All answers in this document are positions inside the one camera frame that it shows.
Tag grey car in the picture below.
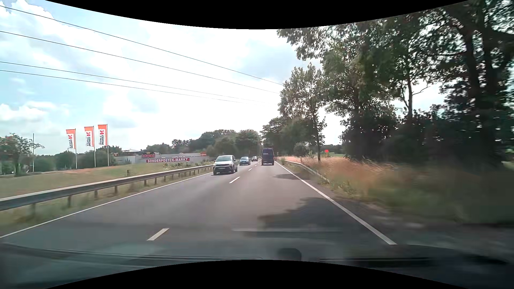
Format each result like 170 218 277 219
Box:
212 155 239 176

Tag wood of trees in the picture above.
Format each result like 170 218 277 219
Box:
145 129 263 158

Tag grey asphalt road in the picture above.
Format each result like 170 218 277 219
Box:
0 160 402 257

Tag low white building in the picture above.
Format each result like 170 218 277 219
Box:
114 149 213 165

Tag road markings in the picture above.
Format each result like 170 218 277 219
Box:
0 161 397 246

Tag row of trees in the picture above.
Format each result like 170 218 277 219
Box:
260 0 514 169

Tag dry grass verge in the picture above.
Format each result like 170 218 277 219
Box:
277 156 514 257

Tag orange and white flag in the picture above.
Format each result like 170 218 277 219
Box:
97 124 109 167
84 126 96 168
66 128 78 169

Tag car's own bonnet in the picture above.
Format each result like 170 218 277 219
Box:
0 242 514 289

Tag row of bushes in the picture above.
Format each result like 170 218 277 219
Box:
0 146 123 174

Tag grass verge with field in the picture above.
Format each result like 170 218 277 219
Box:
0 160 214 236

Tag small leafy tree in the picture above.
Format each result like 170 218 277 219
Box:
0 133 45 176

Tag short metal guard rail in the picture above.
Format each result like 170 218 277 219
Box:
280 159 331 184

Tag overhead wires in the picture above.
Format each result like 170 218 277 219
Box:
0 4 284 105

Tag grey metal guard rail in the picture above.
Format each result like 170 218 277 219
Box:
0 164 214 212

